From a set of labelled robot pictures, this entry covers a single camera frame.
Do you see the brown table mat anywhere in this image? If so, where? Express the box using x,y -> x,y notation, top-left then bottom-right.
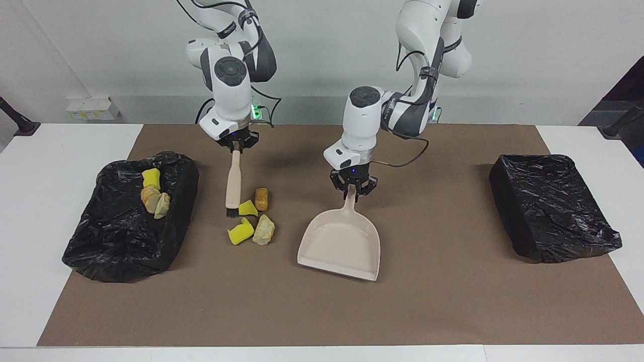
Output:
37,124 -> 644,347

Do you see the dark blue partition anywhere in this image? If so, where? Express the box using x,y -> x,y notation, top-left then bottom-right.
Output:
579,55 -> 644,169

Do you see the yellow curved sponge piece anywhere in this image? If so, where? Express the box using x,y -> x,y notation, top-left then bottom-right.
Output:
227,217 -> 255,246

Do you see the black right base cable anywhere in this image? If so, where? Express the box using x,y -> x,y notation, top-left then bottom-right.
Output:
195,97 -> 215,125

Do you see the orange striped sponge scrap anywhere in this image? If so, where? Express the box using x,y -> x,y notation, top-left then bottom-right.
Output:
139,185 -> 162,214

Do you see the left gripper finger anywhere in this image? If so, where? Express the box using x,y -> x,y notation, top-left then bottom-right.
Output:
355,176 -> 378,203
330,171 -> 353,198

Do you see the pale beige sponge scrap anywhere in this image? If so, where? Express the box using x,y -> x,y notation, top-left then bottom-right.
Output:
153,192 -> 172,220
252,214 -> 276,246

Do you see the black stand leg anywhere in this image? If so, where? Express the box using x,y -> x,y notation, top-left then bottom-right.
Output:
603,98 -> 644,139
0,96 -> 41,137

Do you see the beige brush with black bristles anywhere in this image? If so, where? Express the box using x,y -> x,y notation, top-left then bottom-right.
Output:
225,148 -> 242,218

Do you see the white wall socket box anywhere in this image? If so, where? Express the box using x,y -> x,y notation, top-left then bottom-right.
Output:
66,97 -> 121,121

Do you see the bin with black bag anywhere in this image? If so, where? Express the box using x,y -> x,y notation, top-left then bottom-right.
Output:
61,151 -> 200,284
489,153 -> 623,264

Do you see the beige plastic dustpan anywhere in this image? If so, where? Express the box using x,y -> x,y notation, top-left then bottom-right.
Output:
297,185 -> 381,282

